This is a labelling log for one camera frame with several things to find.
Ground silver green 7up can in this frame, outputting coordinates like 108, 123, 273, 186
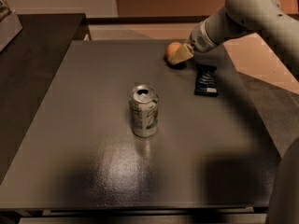
129, 84, 159, 138

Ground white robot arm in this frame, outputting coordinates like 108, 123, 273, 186
165, 0, 299, 224

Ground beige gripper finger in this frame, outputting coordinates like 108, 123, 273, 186
167, 43, 194, 65

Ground orange fruit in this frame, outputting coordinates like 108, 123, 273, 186
165, 42, 181, 60

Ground grey box on side table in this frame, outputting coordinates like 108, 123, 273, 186
0, 0, 22, 51

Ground black snack packet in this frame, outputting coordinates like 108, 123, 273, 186
194, 64, 219, 97

